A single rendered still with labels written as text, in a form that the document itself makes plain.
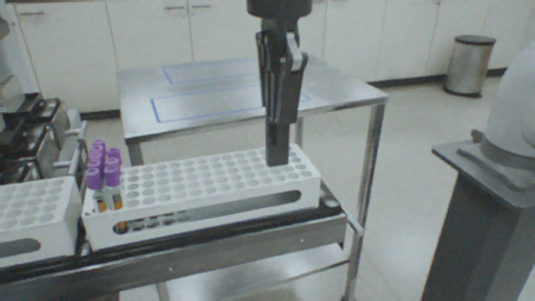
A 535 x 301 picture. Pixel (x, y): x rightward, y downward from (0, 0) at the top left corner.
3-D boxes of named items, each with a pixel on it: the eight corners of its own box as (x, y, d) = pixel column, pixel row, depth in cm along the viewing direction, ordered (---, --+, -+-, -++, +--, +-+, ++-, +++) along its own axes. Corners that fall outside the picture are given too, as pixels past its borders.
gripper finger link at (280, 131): (285, 107, 48) (293, 116, 45) (284, 142, 50) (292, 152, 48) (274, 109, 47) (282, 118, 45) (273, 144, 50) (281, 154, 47)
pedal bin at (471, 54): (463, 101, 306) (478, 43, 283) (432, 86, 338) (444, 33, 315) (493, 97, 314) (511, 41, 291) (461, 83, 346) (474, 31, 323)
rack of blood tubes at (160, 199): (93, 259, 45) (80, 219, 42) (99, 210, 53) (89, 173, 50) (319, 213, 53) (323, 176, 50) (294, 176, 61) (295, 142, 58)
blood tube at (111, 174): (133, 243, 47) (119, 170, 41) (119, 248, 46) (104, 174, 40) (129, 236, 48) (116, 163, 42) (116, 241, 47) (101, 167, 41)
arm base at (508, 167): (501, 134, 97) (507, 114, 95) (586, 178, 79) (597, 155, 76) (442, 143, 93) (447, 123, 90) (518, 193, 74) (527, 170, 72)
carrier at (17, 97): (16, 99, 86) (7, 73, 83) (26, 99, 86) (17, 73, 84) (-1, 119, 76) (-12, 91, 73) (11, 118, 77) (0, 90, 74)
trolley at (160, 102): (165, 390, 108) (106, 140, 68) (149, 275, 146) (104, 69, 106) (361, 316, 130) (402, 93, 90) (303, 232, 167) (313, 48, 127)
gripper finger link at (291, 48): (292, 14, 42) (310, 22, 38) (291, 60, 45) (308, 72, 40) (272, 16, 42) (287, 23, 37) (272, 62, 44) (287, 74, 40)
